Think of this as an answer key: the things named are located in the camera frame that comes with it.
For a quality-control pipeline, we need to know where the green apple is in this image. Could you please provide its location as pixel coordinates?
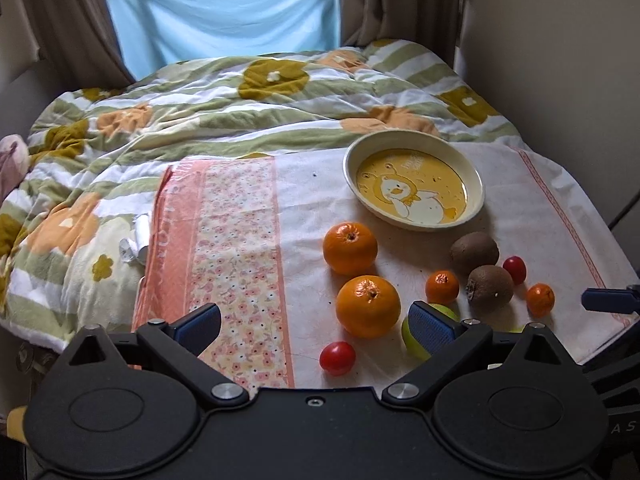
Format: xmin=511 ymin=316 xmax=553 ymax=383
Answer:
xmin=401 ymin=301 xmax=460 ymax=361

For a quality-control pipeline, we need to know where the small mandarin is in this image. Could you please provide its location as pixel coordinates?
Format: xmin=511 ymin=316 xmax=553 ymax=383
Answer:
xmin=425 ymin=270 xmax=460 ymax=306
xmin=525 ymin=283 xmax=555 ymax=318

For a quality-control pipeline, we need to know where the brown kiwi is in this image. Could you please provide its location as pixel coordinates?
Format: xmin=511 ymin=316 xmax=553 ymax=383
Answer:
xmin=465 ymin=266 xmax=514 ymax=311
xmin=449 ymin=232 xmax=499 ymax=276

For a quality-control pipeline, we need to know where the large orange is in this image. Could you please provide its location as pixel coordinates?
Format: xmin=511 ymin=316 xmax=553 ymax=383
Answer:
xmin=322 ymin=222 xmax=378 ymax=276
xmin=335 ymin=275 xmax=401 ymax=339

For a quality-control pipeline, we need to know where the red cherry tomato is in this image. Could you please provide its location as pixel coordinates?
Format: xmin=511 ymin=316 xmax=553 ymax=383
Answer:
xmin=502 ymin=256 xmax=527 ymax=286
xmin=319 ymin=341 xmax=356 ymax=376

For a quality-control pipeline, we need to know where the white pink floral cloth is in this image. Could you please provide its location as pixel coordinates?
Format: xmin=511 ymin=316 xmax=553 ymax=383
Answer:
xmin=134 ymin=143 xmax=637 ymax=390

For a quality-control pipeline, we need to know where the floral striped quilt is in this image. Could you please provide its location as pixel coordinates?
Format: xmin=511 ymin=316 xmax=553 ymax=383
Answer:
xmin=1 ymin=39 xmax=522 ymax=351

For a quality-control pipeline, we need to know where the yellow duck bowl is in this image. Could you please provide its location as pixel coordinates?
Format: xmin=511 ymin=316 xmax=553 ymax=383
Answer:
xmin=343 ymin=129 xmax=485 ymax=232

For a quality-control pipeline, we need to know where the grey headboard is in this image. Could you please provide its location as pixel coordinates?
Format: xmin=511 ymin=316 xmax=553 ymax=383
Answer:
xmin=0 ymin=60 xmax=65 ymax=140

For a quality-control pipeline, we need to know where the light blue window cloth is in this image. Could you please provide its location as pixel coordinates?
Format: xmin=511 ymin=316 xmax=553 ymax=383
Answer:
xmin=106 ymin=0 xmax=341 ymax=79

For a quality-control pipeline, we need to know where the brown curtain right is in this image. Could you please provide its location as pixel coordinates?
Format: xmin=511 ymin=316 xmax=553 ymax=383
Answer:
xmin=340 ymin=0 xmax=459 ymax=65

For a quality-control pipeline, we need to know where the brown curtain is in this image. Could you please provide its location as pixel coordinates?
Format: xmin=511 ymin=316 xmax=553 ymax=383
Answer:
xmin=23 ymin=0 xmax=134 ymax=90
xmin=340 ymin=0 xmax=459 ymax=65

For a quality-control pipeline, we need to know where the brown curtain left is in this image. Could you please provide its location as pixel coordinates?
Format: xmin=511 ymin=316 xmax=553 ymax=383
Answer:
xmin=23 ymin=0 xmax=134 ymax=90

